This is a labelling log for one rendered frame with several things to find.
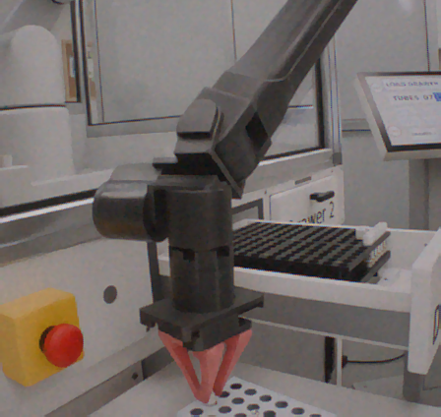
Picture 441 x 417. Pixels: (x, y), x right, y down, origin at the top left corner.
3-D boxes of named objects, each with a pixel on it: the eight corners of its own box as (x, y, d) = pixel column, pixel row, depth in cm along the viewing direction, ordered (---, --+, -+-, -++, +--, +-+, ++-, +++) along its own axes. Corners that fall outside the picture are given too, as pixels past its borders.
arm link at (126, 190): (221, 95, 40) (253, 150, 47) (116, 104, 45) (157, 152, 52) (184, 219, 35) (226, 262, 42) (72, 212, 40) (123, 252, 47)
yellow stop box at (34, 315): (91, 361, 45) (80, 293, 44) (31, 392, 39) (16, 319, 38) (60, 348, 48) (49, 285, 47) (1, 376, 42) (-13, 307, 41)
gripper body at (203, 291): (138, 327, 41) (131, 247, 40) (217, 297, 48) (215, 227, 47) (187, 349, 36) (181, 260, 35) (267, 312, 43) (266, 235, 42)
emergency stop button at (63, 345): (91, 358, 42) (85, 320, 41) (56, 377, 39) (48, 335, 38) (71, 350, 44) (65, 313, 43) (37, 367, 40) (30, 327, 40)
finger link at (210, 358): (160, 397, 43) (154, 308, 42) (213, 371, 48) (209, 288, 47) (211, 425, 39) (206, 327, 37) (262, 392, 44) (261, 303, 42)
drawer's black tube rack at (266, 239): (390, 273, 65) (390, 230, 64) (348, 322, 51) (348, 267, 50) (257, 259, 77) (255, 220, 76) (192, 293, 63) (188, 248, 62)
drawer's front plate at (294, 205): (338, 222, 108) (337, 175, 106) (281, 256, 84) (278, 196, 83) (331, 221, 109) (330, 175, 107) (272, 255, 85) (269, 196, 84)
